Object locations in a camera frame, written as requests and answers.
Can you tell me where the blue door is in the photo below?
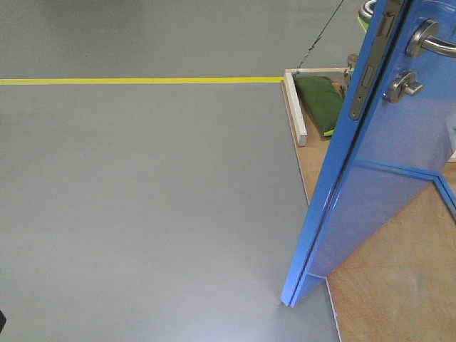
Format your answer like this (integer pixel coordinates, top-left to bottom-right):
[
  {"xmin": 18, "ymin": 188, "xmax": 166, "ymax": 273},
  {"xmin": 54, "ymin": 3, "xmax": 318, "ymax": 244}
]
[{"xmin": 281, "ymin": 1, "xmax": 455, "ymax": 306}]

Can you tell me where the left green sandbag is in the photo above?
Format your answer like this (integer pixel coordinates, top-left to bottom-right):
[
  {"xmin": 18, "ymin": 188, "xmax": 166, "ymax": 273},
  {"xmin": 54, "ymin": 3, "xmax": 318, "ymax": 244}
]
[{"xmin": 295, "ymin": 76, "xmax": 343, "ymax": 137}]

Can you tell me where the silver thumb turn lock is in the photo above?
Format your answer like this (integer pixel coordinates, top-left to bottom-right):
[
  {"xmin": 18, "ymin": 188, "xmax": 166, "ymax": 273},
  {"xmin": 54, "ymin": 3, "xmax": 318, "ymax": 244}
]
[{"xmin": 385, "ymin": 70, "xmax": 424, "ymax": 103}]

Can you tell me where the wooden platform base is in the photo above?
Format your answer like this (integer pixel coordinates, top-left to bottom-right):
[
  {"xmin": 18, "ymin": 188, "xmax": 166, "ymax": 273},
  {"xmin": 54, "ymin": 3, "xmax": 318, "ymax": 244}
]
[{"xmin": 281, "ymin": 67, "xmax": 456, "ymax": 342}]

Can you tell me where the steel latch faceplate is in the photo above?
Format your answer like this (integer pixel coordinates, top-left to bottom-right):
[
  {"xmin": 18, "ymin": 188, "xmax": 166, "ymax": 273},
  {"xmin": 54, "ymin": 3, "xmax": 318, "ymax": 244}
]
[{"xmin": 348, "ymin": 1, "xmax": 404, "ymax": 120}]

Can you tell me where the white far edge rail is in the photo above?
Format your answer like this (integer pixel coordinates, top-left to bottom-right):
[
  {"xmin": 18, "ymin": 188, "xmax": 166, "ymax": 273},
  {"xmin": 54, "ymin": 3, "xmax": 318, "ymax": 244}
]
[{"xmin": 283, "ymin": 69, "xmax": 308, "ymax": 147}]

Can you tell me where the dark blue rope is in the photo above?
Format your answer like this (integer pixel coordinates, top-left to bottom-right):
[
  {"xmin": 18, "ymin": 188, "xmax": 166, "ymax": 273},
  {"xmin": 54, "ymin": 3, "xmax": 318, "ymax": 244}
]
[{"xmin": 297, "ymin": 0, "xmax": 346, "ymax": 71}]

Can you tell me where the silver door lever handle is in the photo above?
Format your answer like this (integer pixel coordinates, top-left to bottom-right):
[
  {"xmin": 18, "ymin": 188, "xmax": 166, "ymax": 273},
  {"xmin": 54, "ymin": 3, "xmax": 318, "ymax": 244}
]
[{"xmin": 405, "ymin": 19, "xmax": 455, "ymax": 58}]

